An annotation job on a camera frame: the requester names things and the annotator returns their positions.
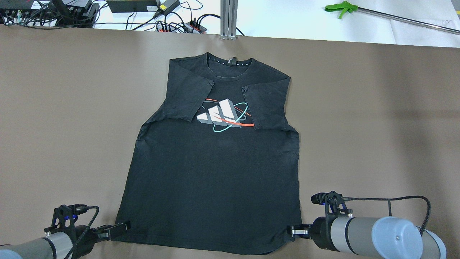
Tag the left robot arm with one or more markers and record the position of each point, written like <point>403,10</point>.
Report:
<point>64,243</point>

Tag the green handled grabber tool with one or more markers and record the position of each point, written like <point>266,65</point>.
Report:
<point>347,7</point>

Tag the aluminium frame post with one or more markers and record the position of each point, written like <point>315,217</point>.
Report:
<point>228,16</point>

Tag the orange grey usb hub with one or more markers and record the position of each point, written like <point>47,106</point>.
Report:
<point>163,27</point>
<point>194,27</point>

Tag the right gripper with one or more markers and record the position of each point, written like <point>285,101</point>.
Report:
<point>321,232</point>

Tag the black box device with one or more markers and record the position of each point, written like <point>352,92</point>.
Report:
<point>133,6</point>

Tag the black power adapter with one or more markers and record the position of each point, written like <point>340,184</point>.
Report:
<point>168,6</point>

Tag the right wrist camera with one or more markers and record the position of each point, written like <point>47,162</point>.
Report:
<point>333,203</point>

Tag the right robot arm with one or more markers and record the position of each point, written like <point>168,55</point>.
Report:
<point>382,238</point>

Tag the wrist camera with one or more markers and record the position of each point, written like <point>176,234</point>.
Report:
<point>64,218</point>
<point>333,203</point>

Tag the black printed t-shirt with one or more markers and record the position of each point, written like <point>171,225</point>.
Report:
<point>216,166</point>

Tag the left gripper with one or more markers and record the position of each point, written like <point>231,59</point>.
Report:
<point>83,237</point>

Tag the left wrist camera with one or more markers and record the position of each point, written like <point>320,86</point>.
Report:
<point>64,218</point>

